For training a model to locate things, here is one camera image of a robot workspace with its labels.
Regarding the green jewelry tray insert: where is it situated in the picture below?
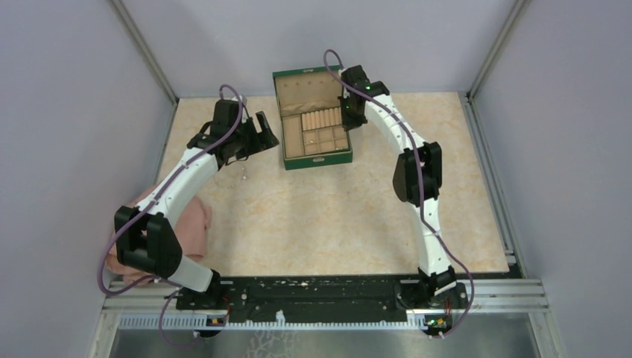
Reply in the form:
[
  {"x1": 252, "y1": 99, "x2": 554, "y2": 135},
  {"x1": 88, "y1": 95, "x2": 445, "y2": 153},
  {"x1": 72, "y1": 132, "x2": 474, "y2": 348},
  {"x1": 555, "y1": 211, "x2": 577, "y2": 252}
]
[{"x1": 282, "y1": 107, "x2": 351, "y2": 159}]

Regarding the aluminium frame rail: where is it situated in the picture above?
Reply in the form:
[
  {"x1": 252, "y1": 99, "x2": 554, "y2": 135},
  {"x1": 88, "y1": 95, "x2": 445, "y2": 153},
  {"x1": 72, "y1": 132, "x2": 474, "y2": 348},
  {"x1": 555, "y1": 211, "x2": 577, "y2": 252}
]
[{"x1": 89, "y1": 274, "x2": 557, "y2": 357}]

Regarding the pink cloth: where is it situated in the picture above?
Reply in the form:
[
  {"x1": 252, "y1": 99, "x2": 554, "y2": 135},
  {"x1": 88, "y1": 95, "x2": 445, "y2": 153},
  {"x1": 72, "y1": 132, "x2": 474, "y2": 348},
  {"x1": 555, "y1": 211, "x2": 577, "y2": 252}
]
[{"x1": 105, "y1": 196, "x2": 212, "y2": 284}]

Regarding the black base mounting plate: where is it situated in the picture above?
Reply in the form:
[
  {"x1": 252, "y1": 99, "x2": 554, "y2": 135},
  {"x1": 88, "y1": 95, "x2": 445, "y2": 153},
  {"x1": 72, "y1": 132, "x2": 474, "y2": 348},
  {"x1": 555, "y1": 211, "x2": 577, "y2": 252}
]
[{"x1": 176, "y1": 274, "x2": 468, "y2": 326}]

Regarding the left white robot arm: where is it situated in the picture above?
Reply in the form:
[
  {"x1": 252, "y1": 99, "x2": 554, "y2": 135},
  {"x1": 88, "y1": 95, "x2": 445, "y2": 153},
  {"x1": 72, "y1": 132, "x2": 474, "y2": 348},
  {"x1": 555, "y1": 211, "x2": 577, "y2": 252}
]
[{"x1": 114, "y1": 98, "x2": 279, "y2": 309}]

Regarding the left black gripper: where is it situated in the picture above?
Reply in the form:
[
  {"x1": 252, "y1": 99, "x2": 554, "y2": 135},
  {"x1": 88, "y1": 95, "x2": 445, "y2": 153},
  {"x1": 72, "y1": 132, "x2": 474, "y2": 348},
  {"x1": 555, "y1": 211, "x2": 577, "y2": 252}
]
[{"x1": 231, "y1": 110, "x2": 279, "y2": 160}]

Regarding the green jewelry box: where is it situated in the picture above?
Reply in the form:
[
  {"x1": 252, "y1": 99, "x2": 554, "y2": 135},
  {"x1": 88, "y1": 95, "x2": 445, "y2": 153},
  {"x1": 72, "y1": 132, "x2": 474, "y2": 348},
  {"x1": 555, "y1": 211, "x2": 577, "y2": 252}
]
[{"x1": 273, "y1": 67, "x2": 353, "y2": 171}]

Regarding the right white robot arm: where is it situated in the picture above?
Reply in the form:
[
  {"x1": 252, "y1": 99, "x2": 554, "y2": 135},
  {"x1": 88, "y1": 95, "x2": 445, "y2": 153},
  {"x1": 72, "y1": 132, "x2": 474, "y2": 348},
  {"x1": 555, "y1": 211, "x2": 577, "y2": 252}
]
[{"x1": 338, "y1": 66, "x2": 456, "y2": 307}]

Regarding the white cable duct strip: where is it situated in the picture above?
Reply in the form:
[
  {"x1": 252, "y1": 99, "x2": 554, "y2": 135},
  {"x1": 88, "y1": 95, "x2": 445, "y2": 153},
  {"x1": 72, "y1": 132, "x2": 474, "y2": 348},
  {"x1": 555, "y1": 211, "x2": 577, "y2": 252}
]
[{"x1": 118, "y1": 313, "x2": 428, "y2": 331}]

